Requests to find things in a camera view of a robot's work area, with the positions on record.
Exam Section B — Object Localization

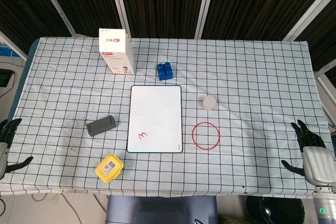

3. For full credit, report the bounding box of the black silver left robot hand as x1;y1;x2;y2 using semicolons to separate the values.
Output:
0;118;34;180

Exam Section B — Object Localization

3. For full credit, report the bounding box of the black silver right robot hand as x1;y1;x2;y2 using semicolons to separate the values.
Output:
281;120;336;187

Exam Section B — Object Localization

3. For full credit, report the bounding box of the grey whiteboard eraser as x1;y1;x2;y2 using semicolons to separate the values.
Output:
86;115;117;137

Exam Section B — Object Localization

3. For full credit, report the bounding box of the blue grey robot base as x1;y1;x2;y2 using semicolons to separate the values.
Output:
106;195;219;224

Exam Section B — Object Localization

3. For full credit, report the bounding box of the green container with yellow lid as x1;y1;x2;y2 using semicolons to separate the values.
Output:
94;153;124;184

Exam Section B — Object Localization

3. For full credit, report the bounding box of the white checkered tablecloth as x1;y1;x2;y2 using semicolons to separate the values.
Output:
0;37;336;198

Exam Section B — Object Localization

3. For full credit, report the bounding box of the small white plastic jar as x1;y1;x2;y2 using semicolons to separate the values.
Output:
202;96;217;112

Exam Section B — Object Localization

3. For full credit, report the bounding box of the white desk lamp box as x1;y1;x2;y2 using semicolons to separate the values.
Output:
98;28;137;76

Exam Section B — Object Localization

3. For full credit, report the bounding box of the blue toy building block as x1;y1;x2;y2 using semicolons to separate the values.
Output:
156;62;174;81

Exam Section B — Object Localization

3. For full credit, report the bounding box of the red ring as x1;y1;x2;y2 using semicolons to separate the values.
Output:
192;122;221;151

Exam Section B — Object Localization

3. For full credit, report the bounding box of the white aluminium frame post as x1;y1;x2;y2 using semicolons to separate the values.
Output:
33;0;77;36
108;0;132;39
282;0;336;41
193;0;219;39

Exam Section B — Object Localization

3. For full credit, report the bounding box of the white whiteboard with black frame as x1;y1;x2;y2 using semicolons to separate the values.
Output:
126;85;183;154

